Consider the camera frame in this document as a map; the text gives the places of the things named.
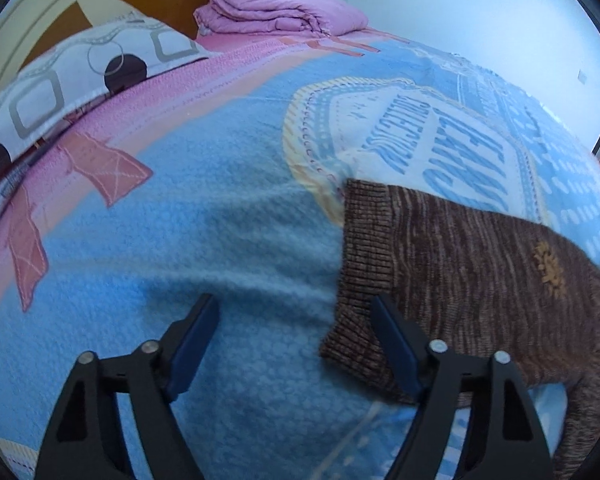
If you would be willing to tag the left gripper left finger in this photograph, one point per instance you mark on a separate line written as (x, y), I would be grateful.
(84, 438)

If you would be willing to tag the brown knit sweater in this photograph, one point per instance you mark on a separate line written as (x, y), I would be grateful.
(482, 282)

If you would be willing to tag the blue patterned bed sheet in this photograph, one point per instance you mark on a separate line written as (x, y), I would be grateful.
(229, 176)

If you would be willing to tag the white patterned pillow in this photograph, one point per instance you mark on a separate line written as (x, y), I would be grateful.
(99, 62)

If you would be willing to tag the folded pink quilt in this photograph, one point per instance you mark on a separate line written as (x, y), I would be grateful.
(310, 18)

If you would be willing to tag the white wall switch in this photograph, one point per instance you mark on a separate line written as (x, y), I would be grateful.
(582, 76)

